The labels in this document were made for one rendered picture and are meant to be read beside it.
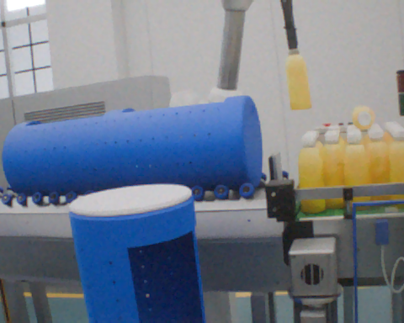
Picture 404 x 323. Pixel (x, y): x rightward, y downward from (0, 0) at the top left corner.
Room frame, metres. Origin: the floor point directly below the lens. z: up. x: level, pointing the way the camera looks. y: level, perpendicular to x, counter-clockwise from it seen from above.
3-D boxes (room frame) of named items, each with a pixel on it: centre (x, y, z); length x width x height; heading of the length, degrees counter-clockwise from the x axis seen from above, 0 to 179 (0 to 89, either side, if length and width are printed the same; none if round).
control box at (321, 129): (1.63, -0.51, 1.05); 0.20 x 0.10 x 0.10; 71
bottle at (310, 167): (1.26, -0.30, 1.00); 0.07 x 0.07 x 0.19
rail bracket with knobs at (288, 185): (1.22, -0.20, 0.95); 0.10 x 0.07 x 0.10; 161
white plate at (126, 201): (1.04, 0.17, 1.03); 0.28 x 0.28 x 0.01
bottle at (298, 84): (1.50, -0.34, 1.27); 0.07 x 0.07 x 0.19
